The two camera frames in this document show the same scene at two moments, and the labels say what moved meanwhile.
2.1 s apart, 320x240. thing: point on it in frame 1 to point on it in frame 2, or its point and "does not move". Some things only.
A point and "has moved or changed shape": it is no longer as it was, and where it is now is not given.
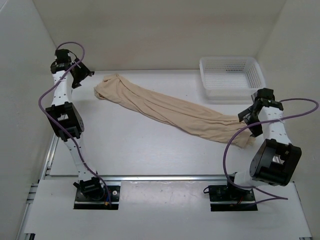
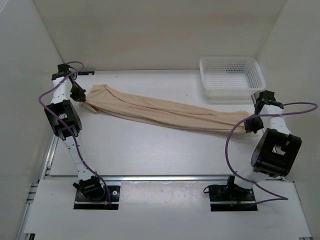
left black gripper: [84, 72] to [80, 94]
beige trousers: [120, 88] has moved or changed shape
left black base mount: [82, 202] does not move
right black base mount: [222, 193] does not move
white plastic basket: [231, 78] does not move
